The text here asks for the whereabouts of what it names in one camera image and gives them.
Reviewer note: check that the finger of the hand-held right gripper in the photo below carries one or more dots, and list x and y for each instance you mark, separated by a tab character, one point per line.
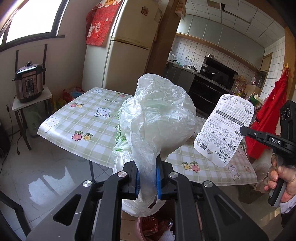
252	133

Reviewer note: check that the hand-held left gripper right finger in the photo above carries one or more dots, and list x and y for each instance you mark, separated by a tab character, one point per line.
159	183

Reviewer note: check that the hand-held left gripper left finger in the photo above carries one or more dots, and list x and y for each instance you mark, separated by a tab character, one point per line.
137	183

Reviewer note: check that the white printed package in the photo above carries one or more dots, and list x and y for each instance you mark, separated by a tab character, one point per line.
226	129

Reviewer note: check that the pink bin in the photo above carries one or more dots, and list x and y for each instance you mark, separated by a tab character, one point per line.
140	229

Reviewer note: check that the white plastic bag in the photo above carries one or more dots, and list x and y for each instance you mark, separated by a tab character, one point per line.
157	111

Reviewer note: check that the person's right forearm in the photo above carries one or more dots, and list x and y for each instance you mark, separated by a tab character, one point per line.
289	206

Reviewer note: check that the person's right hand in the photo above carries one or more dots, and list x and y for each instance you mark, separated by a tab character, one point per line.
290	180

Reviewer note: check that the red apron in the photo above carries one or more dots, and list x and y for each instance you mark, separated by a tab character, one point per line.
266	115

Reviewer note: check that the cardboard box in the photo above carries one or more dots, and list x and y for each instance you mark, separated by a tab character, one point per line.
253	89

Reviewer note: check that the black table leg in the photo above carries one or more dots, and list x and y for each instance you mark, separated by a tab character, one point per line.
92	171

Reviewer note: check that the white tissue wad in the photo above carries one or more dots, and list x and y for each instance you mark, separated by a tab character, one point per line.
168	236

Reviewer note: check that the black oven range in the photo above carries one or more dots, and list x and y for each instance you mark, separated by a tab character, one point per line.
208	92

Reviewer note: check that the green checked tablecloth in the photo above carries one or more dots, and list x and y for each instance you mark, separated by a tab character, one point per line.
92	139

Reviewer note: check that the black range hood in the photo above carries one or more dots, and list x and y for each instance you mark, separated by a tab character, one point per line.
219	69

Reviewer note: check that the red and yellow bags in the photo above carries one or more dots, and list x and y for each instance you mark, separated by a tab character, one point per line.
69	95

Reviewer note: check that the green container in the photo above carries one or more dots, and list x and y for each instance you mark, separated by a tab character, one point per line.
34	120

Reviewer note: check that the cream refrigerator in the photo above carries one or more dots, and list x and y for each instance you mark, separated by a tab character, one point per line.
129	58

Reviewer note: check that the white side table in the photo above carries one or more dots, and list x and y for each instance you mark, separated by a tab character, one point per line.
46	92

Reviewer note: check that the hanging paper ornament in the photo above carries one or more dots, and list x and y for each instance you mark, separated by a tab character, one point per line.
180	8

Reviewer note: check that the electric pressure cooker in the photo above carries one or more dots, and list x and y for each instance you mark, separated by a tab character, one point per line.
29	85

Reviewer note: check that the red hanging cloth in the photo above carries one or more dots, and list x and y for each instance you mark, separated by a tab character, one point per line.
99	25

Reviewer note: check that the red fridge magnet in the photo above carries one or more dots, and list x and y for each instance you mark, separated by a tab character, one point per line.
145	11

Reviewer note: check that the window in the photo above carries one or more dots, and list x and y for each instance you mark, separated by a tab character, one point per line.
30	16

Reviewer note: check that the kitchen wall cabinets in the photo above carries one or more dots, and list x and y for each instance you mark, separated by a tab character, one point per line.
219	34

